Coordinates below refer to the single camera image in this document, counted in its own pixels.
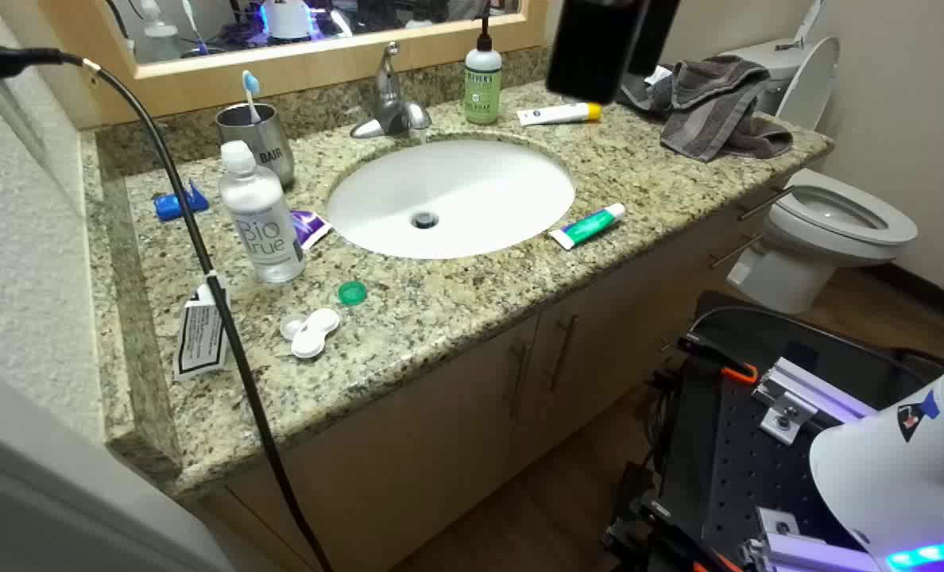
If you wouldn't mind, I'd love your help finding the white cable warning tag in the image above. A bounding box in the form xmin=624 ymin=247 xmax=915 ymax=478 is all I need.
xmin=173 ymin=278 xmax=230 ymax=381

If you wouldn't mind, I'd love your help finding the white toilet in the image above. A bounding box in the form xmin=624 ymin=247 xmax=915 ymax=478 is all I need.
xmin=721 ymin=0 xmax=923 ymax=318

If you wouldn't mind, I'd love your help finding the white oval sink basin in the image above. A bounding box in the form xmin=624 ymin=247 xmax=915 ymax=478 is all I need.
xmin=324 ymin=134 xmax=580 ymax=263

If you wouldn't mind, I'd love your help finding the green hand soap bottle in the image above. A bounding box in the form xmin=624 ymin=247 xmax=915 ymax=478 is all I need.
xmin=462 ymin=0 xmax=506 ymax=126

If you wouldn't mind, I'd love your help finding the chrome sink tap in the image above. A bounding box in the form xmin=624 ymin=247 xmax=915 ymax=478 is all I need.
xmin=348 ymin=41 xmax=435 ymax=142

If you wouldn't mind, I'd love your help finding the green toothpaste tube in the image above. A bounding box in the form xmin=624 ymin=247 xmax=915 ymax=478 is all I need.
xmin=546 ymin=199 xmax=629 ymax=255

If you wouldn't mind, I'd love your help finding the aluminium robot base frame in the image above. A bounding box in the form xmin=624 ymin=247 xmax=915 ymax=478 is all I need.
xmin=750 ymin=352 xmax=896 ymax=572

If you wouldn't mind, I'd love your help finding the black power cable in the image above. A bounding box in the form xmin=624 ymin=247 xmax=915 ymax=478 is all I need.
xmin=0 ymin=41 xmax=337 ymax=572

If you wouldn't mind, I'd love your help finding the white toothpaste tube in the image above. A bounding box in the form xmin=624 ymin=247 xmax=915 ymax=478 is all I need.
xmin=514 ymin=99 xmax=606 ymax=129

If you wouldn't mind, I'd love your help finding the black robot cart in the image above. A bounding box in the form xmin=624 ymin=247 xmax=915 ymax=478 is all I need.
xmin=606 ymin=300 xmax=944 ymax=572

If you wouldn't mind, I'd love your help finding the metal cabinet door handle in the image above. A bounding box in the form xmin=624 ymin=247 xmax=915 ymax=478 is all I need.
xmin=546 ymin=310 xmax=580 ymax=394

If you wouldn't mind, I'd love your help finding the stainless steel cup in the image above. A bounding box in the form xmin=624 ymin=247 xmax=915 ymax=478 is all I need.
xmin=214 ymin=103 xmax=300 ymax=194

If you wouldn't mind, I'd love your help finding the purple white packet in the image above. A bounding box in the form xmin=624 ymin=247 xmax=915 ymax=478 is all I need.
xmin=286 ymin=206 xmax=337 ymax=255

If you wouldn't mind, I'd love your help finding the gray crumpled towel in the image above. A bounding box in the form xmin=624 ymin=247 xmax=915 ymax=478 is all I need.
xmin=616 ymin=54 xmax=798 ymax=164

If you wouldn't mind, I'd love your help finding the tall black container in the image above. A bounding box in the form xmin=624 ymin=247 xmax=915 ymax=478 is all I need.
xmin=544 ymin=0 xmax=683 ymax=107

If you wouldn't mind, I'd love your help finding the small blue plastic object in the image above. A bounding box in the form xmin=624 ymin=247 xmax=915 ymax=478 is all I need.
xmin=149 ymin=184 xmax=214 ymax=225

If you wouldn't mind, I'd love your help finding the white blue toothbrush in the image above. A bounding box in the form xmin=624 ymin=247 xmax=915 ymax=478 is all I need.
xmin=238 ymin=67 xmax=266 ymax=125

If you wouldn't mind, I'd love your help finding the clear contact solution bottle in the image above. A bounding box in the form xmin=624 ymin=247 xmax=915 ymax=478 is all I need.
xmin=215 ymin=138 xmax=309 ymax=289

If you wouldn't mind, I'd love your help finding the orange black clamp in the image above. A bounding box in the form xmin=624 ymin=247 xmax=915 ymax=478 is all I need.
xmin=680 ymin=333 xmax=763 ymax=390

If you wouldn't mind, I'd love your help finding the wooden framed wall mirror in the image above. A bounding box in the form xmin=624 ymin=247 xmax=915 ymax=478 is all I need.
xmin=37 ymin=0 xmax=551 ymax=129

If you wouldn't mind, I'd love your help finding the small green cap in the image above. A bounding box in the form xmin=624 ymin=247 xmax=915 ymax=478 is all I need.
xmin=337 ymin=278 xmax=372 ymax=310

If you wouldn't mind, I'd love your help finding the beige vanity cabinet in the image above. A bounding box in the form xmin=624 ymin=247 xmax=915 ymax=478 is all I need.
xmin=188 ymin=172 xmax=800 ymax=572

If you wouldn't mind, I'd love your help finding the white contact lens case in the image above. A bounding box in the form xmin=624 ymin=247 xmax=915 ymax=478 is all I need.
xmin=278 ymin=305 xmax=348 ymax=366

